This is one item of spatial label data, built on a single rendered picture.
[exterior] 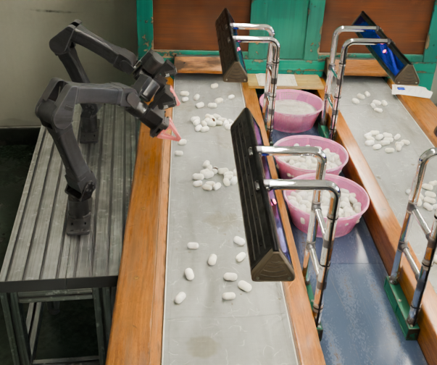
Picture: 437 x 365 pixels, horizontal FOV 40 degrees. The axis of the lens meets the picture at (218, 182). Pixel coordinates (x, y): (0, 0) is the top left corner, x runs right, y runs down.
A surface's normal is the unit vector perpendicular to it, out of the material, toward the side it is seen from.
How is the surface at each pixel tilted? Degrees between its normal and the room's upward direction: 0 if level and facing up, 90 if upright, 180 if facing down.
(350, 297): 0
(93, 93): 87
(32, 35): 90
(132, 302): 0
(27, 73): 90
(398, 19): 90
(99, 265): 0
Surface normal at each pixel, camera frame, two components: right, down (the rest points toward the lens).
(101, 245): 0.04, -0.86
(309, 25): 0.04, 0.52
